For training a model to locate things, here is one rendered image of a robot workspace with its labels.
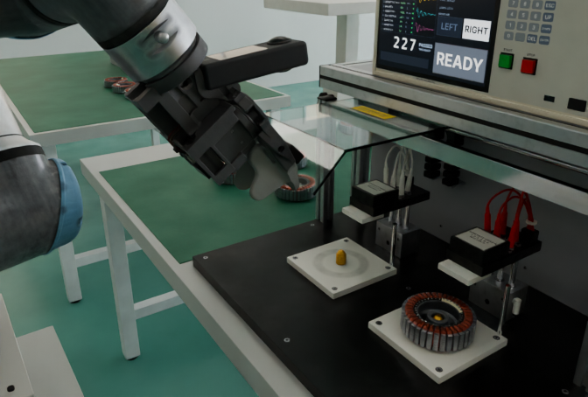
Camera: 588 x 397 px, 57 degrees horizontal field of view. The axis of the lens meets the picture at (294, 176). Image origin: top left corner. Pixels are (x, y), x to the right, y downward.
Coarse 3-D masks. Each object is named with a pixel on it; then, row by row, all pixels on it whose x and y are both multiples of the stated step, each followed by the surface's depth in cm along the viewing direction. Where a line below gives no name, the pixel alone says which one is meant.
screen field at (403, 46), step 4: (396, 36) 96; (400, 36) 95; (396, 40) 96; (400, 40) 95; (404, 40) 94; (408, 40) 94; (412, 40) 93; (416, 40) 92; (396, 44) 96; (400, 44) 95; (404, 44) 95; (408, 44) 94; (412, 44) 93; (416, 44) 92; (392, 48) 97; (396, 48) 96; (400, 48) 96; (404, 48) 95; (408, 48) 94; (412, 48) 93
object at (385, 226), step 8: (376, 224) 110; (384, 224) 108; (392, 224) 108; (376, 232) 111; (384, 232) 109; (400, 232) 105; (408, 232) 105; (416, 232) 106; (376, 240) 111; (384, 240) 109; (400, 240) 105; (408, 240) 106; (416, 240) 107; (384, 248) 110; (400, 248) 106; (408, 248) 107; (416, 248) 108; (400, 256) 106
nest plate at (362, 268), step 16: (336, 240) 111; (352, 240) 111; (304, 256) 105; (320, 256) 105; (352, 256) 105; (368, 256) 105; (304, 272) 100; (320, 272) 99; (336, 272) 99; (352, 272) 99; (368, 272) 99; (384, 272) 99; (320, 288) 96; (336, 288) 95; (352, 288) 95
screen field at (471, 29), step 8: (440, 16) 87; (440, 24) 87; (448, 24) 86; (456, 24) 84; (464, 24) 83; (472, 24) 82; (480, 24) 81; (488, 24) 80; (440, 32) 87; (448, 32) 86; (456, 32) 85; (464, 32) 83; (472, 32) 82; (480, 32) 81; (488, 32) 80; (480, 40) 81; (488, 40) 80
